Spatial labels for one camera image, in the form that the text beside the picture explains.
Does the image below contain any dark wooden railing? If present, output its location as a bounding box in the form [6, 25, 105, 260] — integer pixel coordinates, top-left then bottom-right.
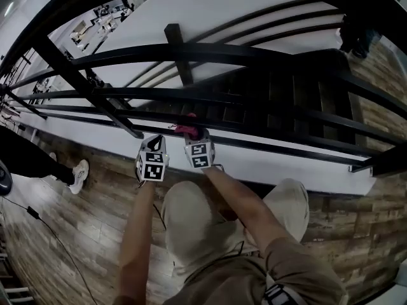
[0, 0, 407, 177]

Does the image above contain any person's khaki shirt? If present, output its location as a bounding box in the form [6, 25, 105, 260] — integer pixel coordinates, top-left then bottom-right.
[113, 236, 349, 305]

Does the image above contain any black floor cable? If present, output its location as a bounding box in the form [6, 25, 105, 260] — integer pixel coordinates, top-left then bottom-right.
[0, 195, 99, 305]

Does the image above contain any dark wooden staircase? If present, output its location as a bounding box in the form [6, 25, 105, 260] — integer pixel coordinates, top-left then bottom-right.
[136, 49, 366, 146]

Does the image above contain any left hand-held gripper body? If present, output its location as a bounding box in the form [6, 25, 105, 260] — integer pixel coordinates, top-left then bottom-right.
[135, 144, 169, 182]

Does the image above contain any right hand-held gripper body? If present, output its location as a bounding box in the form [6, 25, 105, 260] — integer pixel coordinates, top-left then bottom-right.
[183, 128, 217, 170]

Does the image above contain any grey shoulder strap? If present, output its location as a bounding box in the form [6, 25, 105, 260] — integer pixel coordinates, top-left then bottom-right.
[262, 273, 306, 305]

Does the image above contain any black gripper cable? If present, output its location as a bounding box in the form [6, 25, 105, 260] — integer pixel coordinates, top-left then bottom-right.
[152, 201, 168, 231]

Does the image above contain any person's right forearm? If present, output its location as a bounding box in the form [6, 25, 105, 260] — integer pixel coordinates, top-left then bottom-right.
[203, 165, 287, 257]

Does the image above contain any person's left forearm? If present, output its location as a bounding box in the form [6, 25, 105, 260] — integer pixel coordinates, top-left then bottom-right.
[117, 179, 160, 301]

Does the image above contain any pink cloth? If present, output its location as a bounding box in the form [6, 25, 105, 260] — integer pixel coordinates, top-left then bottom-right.
[168, 112, 201, 139]

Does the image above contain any stair balustrade with wooden rails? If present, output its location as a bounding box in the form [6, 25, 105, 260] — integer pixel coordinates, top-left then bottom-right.
[122, 0, 347, 88]

